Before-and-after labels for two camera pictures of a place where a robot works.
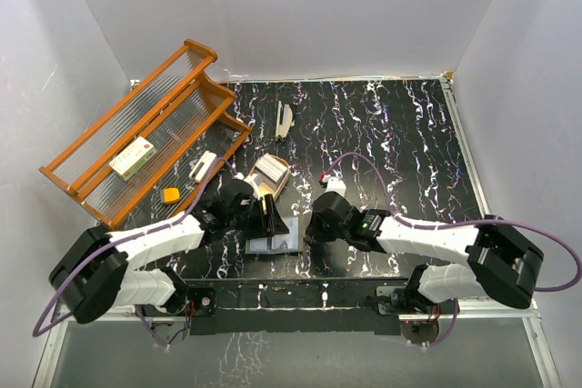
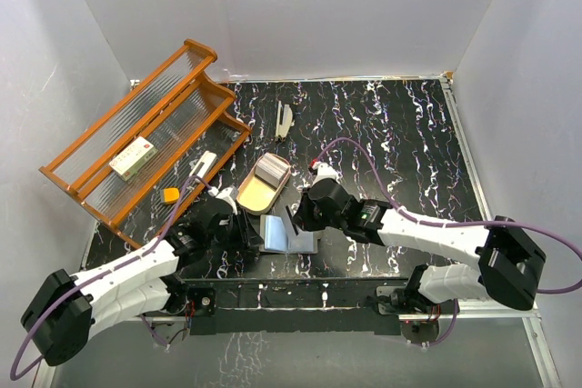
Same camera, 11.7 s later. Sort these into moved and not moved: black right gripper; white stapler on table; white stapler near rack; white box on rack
Moved: black right gripper
Not moved: white box on rack; white stapler on table; white stapler near rack
